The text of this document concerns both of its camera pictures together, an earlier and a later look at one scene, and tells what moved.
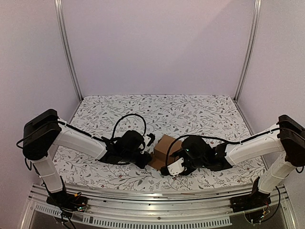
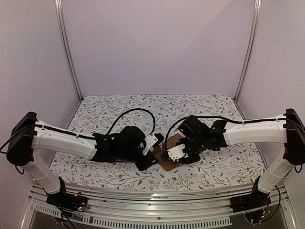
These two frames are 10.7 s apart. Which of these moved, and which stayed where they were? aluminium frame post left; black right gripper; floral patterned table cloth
Moved: black right gripper
Stayed: aluminium frame post left; floral patterned table cloth
